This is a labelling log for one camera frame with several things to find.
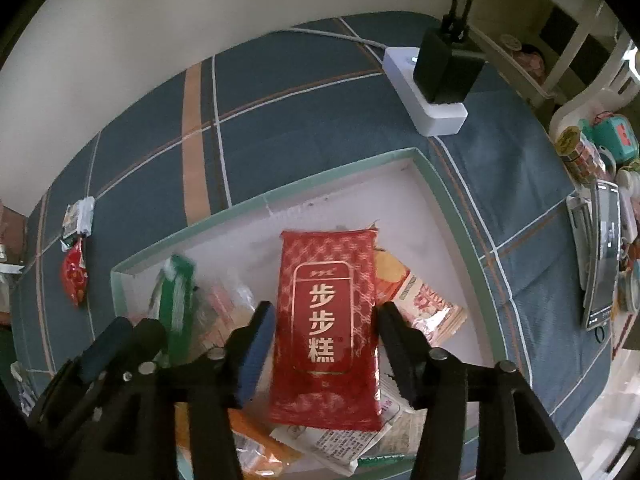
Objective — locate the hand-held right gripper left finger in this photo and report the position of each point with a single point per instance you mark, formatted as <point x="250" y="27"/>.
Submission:
<point x="255" y="355"/>

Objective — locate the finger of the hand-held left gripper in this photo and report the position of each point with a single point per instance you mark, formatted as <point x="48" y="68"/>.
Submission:
<point x="150" y="340"/>
<point x="107" y="345"/>

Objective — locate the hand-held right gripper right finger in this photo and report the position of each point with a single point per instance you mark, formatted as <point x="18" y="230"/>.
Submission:
<point x="400" y="355"/>

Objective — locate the green and white biscuit packet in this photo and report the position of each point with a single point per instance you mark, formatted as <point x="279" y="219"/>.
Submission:
<point x="177" y="300"/>

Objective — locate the clear white pastry packet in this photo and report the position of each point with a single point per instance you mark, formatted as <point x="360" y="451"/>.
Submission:
<point x="220" y="310"/>

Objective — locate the orange and white snack packet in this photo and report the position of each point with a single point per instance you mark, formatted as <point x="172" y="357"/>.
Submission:
<point x="425" y="302"/>

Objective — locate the orange cake packet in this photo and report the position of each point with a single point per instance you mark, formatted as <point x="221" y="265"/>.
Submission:
<point x="255" y="440"/>

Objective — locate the large red cake packet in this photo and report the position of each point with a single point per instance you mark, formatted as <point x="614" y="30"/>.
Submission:
<point x="325" y="285"/>

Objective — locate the white serrated snack packet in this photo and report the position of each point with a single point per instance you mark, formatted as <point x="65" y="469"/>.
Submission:
<point x="330" y="447"/>

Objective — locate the white box with teal rim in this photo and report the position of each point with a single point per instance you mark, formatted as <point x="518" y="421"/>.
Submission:
<point x="350" y="200"/>

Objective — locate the blue floral printed packet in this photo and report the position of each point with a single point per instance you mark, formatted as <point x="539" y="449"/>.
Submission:
<point x="24" y="394"/>

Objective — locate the small red snack packet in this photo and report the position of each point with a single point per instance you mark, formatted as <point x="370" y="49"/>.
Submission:
<point x="74" y="275"/>

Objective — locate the green and white snack packet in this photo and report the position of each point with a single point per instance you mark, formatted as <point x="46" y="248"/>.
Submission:
<point x="77" y="217"/>

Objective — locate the silver flat device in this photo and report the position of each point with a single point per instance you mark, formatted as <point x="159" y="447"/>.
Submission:
<point x="577" y="230"/>

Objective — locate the dark flat phone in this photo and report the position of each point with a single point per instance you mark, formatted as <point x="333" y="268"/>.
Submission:
<point x="602" y="260"/>

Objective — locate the white power strip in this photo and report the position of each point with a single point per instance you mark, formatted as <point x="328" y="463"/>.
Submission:
<point x="435" y="115"/>

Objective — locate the yellow patterned container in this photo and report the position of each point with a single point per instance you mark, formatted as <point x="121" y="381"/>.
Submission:
<point x="575" y="152"/>

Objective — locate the black charger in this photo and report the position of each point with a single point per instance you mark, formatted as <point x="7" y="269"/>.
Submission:
<point x="445" y="70"/>

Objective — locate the teal toy box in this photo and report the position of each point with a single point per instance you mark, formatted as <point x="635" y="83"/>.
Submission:
<point x="617" y="140"/>

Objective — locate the patterned bowl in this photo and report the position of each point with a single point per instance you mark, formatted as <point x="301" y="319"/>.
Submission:
<point x="525" y="55"/>

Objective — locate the white shelf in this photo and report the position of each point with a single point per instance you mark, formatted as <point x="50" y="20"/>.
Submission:
<point x="575" y="25"/>

